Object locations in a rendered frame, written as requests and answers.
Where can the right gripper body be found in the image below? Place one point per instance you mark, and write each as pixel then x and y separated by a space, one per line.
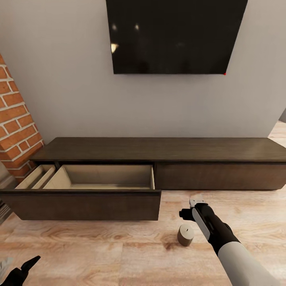
pixel 187 214

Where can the wall mounted tv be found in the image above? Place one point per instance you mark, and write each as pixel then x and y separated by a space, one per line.
pixel 173 36

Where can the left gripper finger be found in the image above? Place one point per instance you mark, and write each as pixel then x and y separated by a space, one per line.
pixel 27 265

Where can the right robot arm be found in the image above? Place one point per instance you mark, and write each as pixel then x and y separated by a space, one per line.
pixel 241 266

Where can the pillar candle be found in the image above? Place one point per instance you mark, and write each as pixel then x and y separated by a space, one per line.
pixel 185 235

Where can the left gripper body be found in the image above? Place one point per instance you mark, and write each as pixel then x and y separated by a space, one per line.
pixel 15 278

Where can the cabinet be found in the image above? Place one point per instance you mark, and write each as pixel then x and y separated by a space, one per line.
pixel 122 178

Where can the wood fireplace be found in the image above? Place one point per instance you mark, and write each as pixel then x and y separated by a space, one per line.
pixel 7 181

